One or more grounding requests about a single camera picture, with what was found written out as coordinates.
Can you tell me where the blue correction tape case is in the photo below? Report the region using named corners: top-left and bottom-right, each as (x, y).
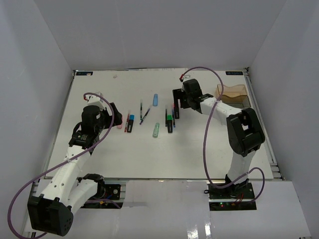
top-left (153, 94), bottom-right (158, 107)

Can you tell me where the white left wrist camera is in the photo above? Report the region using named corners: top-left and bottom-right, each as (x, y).
top-left (86, 92), bottom-right (105, 110)

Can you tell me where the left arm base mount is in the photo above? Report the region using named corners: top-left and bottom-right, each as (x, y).
top-left (81, 184), bottom-right (124, 209)

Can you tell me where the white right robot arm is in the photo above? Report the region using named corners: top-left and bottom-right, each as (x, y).
top-left (172, 79), bottom-right (265, 199)

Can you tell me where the green correction tape case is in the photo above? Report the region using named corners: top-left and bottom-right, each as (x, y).
top-left (153, 122), bottom-right (160, 138)

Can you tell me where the transparent tiered organizer container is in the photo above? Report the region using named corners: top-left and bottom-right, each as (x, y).
top-left (220, 84), bottom-right (251, 109)

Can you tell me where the red gel pen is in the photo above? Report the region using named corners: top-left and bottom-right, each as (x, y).
top-left (124, 110), bottom-right (131, 132)

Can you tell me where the pink cap black highlighter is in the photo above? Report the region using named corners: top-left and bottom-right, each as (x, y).
top-left (174, 107), bottom-right (180, 119)

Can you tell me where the blue gel pen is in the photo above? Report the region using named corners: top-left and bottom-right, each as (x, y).
top-left (171, 109), bottom-right (175, 128)

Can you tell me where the purple gel pen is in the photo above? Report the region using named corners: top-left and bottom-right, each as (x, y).
top-left (140, 106), bottom-right (152, 125)

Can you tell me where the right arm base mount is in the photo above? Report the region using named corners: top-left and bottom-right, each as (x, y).
top-left (203, 183), bottom-right (257, 212)

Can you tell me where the green gel pen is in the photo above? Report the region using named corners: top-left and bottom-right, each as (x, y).
top-left (140, 99), bottom-right (143, 120)

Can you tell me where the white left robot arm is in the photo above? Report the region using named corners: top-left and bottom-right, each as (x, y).
top-left (27, 102), bottom-right (122, 237)

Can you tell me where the blue cap black highlighter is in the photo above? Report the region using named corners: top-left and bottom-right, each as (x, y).
top-left (127, 115), bottom-right (135, 133)

